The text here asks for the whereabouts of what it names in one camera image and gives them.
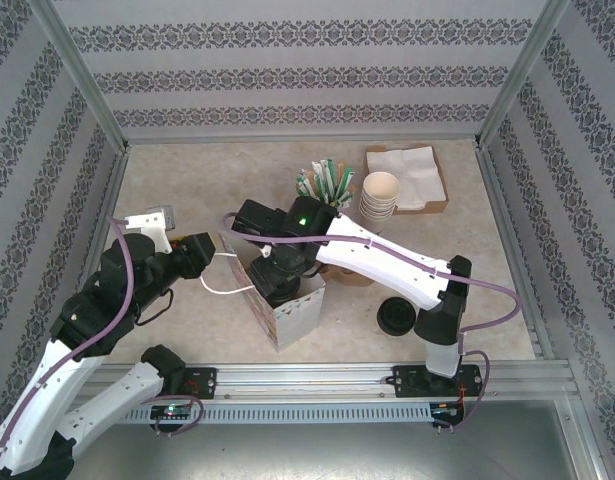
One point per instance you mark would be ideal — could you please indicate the white paper bag animal print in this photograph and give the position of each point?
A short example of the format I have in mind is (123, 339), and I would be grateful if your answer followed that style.
(297, 320)

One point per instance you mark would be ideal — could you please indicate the brown pulp cup carrier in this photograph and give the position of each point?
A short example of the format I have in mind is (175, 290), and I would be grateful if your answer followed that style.
(352, 279)

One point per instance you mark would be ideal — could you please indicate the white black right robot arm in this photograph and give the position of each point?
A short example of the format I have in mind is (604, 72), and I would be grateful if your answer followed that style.
(387, 260)

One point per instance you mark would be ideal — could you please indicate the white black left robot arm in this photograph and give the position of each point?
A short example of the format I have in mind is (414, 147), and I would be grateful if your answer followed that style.
(112, 395)

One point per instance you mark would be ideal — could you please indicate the green white sugar stick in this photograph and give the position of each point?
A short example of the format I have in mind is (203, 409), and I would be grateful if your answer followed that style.
(331, 172)
(303, 184)
(317, 172)
(347, 181)

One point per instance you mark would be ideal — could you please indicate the brown wooden stirrer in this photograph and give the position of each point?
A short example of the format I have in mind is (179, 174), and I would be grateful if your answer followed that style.
(352, 192)

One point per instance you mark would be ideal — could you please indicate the cream paper cup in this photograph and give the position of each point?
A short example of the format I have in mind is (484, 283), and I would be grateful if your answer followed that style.
(382, 186)
(376, 214)
(376, 218)
(376, 202)
(376, 206)
(376, 210)

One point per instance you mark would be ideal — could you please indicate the black plastic cup lid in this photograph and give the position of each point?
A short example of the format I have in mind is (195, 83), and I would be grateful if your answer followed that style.
(394, 317)

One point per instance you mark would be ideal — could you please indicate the small circuit board green light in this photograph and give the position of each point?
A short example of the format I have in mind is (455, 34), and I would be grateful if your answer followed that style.
(172, 411)

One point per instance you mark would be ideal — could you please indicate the brown cardboard napkin tray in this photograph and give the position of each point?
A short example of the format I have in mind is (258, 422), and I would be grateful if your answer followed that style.
(422, 207)

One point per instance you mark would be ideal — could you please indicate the white paper napkin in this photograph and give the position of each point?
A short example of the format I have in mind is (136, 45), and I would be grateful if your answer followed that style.
(387, 157)
(422, 187)

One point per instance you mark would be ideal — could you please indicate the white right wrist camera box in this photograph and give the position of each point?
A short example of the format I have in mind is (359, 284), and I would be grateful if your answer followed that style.
(267, 249)

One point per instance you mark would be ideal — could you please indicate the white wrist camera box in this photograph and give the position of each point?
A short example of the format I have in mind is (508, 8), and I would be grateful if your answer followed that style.
(267, 249)
(154, 217)

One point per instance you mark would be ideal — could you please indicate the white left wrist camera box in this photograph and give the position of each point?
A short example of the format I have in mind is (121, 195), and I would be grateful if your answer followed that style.
(154, 217)

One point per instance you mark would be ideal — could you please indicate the aluminium left side rail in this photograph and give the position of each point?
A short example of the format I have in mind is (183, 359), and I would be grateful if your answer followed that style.
(114, 190)

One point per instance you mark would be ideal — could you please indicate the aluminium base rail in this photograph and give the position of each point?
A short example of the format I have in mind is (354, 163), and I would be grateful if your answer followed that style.
(307, 380)

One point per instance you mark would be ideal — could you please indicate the grey metal base plate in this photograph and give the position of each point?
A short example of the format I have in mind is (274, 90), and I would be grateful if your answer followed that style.
(307, 450)

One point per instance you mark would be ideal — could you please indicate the aluminium left corner post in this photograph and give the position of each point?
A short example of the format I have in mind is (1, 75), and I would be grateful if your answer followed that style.
(84, 75)

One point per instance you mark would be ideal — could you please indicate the aluminium corner post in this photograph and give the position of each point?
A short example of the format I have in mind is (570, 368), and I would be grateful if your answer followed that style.
(84, 75)
(519, 75)

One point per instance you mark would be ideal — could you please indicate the aluminium right side rail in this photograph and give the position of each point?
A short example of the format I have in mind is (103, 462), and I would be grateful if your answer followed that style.
(498, 200)

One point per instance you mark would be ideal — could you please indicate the aluminium right corner post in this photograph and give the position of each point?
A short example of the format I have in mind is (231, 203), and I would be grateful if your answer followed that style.
(519, 75)

